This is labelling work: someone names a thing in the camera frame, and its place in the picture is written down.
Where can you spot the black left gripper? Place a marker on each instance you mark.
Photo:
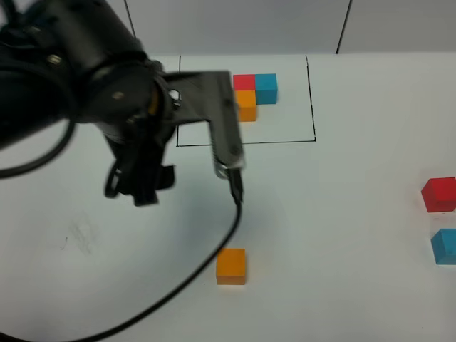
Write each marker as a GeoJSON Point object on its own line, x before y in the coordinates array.
{"type": "Point", "coordinates": [138, 148]}

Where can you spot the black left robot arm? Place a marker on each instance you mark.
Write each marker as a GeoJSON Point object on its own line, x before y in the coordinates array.
{"type": "Point", "coordinates": [77, 61]}

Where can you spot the orange template cube block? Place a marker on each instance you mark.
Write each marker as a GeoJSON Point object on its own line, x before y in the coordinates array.
{"type": "Point", "coordinates": [246, 101]}

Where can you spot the red template cube block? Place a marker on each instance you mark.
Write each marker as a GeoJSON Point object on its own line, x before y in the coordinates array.
{"type": "Point", "coordinates": [244, 82]}

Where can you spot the blue template cube block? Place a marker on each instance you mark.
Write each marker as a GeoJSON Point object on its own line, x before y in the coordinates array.
{"type": "Point", "coordinates": [266, 89]}

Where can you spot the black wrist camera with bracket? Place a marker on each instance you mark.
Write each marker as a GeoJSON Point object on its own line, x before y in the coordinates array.
{"type": "Point", "coordinates": [208, 96]}

